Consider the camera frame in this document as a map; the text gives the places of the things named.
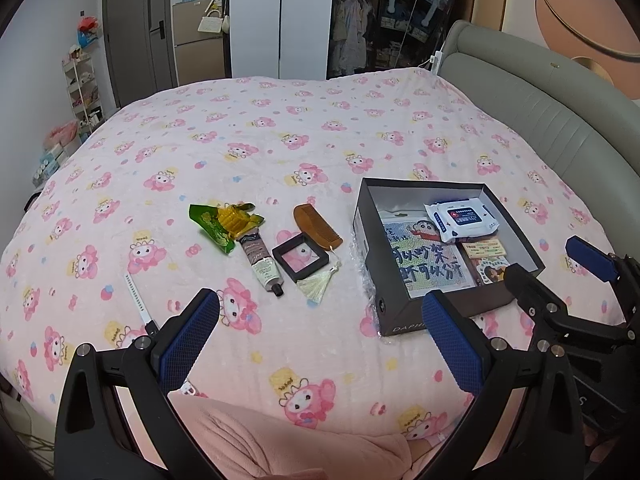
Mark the cartoon bead picture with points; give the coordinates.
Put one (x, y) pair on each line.
(425, 265)

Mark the grey door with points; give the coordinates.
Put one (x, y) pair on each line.
(135, 30)

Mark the grey green bed headboard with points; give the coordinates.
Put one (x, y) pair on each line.
(550, 110)

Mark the white shelf rack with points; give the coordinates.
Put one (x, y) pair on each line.
(85, 90)

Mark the dark grey cardboard box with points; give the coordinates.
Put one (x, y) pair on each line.
(400, 310)

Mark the pink flower bouquet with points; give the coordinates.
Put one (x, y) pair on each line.
(62, 134)

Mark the yellow hair claw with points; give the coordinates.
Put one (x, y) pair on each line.
(234, 217)

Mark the pink pajama pants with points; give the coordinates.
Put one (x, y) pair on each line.
(280, 440)

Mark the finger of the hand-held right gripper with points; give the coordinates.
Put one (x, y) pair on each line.
(590, 257)
(530, 290)

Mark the white power strip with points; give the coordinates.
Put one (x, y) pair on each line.
(437, 62)

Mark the round orange wall decor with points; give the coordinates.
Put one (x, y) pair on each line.
(575, 5)

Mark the white wet wipes pack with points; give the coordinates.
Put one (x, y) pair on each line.
(462, 220)

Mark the hand cream tube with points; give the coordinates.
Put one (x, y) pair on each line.
(260, 260)

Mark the dark cartoon card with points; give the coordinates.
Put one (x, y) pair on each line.
(492, 270)

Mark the white wardrobe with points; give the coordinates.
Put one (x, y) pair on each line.
(280, 20)

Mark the clear bubble wrap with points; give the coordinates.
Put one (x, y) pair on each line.
(367, 280)

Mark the wooden comb with tassel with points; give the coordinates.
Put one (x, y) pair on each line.
(317, 227)

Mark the cream handbag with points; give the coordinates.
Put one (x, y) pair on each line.
(211, 24)

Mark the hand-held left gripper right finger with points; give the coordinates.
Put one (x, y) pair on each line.
(450, 342)

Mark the green snack packet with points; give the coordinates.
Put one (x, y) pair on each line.
(207, 225)

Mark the black square display frame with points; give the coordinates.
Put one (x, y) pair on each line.
(282, 252)

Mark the yellow pink card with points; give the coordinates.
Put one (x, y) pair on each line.
(482, 250)

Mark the brown cabinet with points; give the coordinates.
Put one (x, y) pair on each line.
(200, 55)

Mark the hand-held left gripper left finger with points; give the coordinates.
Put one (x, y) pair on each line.
(192, 342)

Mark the glass display cabinet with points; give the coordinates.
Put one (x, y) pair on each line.
(380, 15)

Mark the pink printed blanket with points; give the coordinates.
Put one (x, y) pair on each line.
(250, 135)

